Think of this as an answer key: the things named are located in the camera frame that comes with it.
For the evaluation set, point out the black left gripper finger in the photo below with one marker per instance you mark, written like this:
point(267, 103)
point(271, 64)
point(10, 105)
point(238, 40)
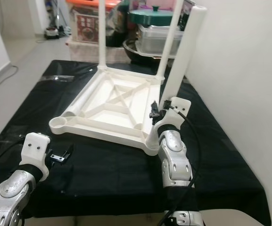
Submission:
point(68, 152)

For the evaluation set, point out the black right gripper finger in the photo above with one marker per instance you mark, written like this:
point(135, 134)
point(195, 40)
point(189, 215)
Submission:
point(154, 112)

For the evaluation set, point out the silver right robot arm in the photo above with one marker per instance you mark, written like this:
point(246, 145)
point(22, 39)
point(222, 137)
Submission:
point(176, 160)

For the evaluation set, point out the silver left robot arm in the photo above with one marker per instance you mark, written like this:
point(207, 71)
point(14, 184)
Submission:
point(13, 195)

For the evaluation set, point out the clear tape patch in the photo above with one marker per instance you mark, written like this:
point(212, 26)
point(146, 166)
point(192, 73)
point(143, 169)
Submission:
point(19, 137)

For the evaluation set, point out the black tablecloth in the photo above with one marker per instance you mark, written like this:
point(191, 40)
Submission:
point(107, 183)

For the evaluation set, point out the large black basin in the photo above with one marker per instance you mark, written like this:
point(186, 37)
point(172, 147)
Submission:
point(131, 49)

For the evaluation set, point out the clear plastic storage box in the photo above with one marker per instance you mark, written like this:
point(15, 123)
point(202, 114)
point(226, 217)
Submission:
point(150, 40)

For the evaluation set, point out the clear tape strip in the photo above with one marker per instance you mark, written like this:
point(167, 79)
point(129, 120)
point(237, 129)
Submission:
point(60, 77)

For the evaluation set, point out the beige cloth covered bench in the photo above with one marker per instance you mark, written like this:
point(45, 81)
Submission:
point(88, 52)

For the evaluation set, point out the black plastic bag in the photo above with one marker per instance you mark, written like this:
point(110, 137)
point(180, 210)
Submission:
point(117, 28)

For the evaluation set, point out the green round pot lid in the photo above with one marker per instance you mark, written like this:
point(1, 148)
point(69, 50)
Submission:
point(150, 16)

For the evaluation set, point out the red printed carton box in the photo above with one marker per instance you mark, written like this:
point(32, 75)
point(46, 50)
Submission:
point(87, 28)

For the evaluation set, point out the pink plastic container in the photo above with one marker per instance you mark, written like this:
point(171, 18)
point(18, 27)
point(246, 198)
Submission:
point(145, 4)

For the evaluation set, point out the white cabinet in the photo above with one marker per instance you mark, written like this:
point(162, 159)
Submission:
point(61, 14)

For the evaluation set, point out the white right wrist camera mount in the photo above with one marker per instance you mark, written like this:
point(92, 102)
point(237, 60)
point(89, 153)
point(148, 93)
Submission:
point(180, 106)

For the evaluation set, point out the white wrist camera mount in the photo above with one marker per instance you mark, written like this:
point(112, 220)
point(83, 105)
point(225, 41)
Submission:
point(36, 146)
point(180, 106)

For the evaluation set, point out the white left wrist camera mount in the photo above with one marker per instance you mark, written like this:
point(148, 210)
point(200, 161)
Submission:
point(36, 146)

